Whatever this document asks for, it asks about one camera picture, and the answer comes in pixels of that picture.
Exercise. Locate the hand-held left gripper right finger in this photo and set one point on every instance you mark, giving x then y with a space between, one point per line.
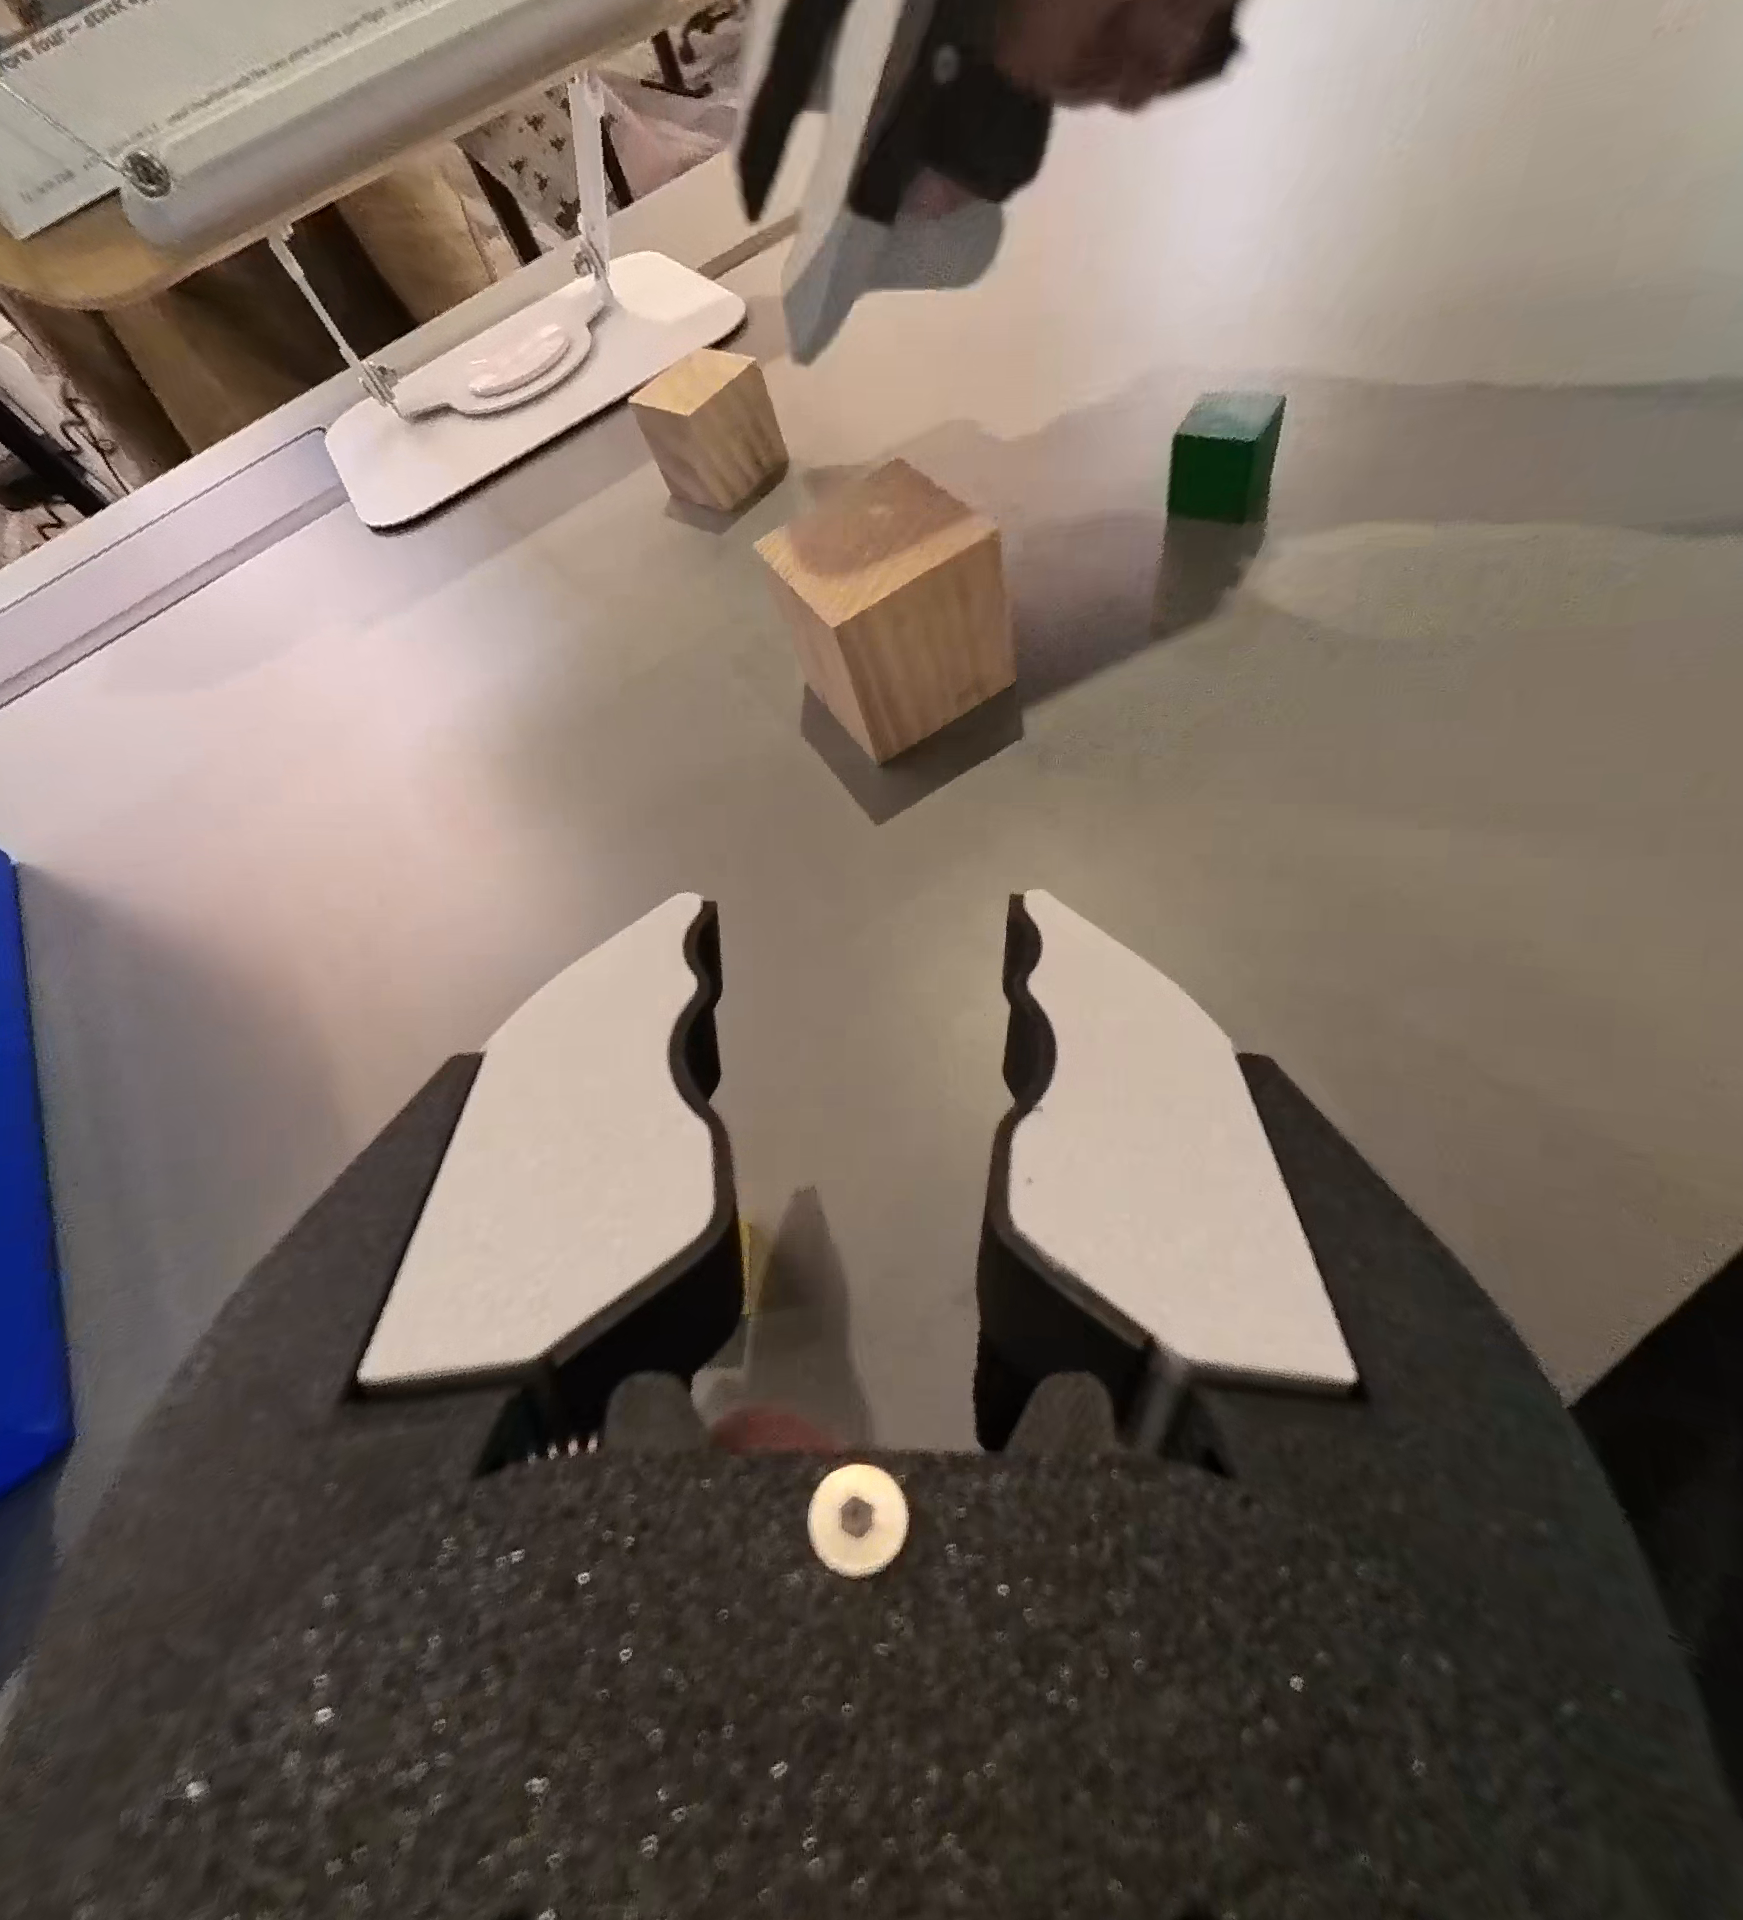
1170 1187

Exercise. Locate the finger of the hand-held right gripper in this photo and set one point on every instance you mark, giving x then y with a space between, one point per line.
841 284
788 91

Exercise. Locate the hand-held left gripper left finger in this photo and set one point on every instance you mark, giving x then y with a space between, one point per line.
571 1187

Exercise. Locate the medium plain wooden cube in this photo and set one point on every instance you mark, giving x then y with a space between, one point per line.
714 435

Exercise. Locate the yellow wooden cube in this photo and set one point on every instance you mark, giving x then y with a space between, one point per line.
753 1266

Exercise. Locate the large plain wooden cube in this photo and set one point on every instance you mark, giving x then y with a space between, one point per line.
902 631

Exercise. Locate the green wooden cube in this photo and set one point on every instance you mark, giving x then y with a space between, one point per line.
1228 467

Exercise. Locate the person's right hand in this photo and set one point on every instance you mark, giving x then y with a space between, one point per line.
1112 44

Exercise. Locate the printed white cloth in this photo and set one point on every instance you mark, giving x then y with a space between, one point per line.
541 157

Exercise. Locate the white metal document stand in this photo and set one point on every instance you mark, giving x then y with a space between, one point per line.
586 353

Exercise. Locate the brown fabric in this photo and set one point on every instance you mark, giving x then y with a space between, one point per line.
408 240

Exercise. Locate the instruction sheet in clear holder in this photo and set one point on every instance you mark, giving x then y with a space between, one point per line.
135 74

